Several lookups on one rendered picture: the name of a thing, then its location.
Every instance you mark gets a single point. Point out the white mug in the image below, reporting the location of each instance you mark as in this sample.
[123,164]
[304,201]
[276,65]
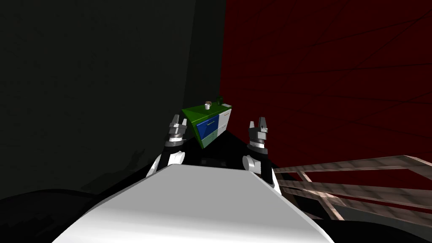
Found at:
[208,105]

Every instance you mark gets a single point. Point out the dark green pot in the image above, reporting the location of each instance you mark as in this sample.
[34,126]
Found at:
[219,100]

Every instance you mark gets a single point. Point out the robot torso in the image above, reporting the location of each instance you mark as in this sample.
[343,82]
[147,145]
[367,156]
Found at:
[195,206]

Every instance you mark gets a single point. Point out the brown wooden frame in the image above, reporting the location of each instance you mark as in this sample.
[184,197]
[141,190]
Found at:
[351,194]

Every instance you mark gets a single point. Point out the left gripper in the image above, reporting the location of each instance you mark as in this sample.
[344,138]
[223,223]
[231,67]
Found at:
[177,129]

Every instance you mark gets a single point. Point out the blue drawer front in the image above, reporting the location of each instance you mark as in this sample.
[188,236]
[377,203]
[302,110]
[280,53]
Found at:
[207,127]

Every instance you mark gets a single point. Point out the green cabinet with drawers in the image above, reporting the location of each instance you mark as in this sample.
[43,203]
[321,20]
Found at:
[199,114]

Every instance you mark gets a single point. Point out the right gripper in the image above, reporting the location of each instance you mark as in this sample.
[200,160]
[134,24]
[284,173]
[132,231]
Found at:
[259,134]

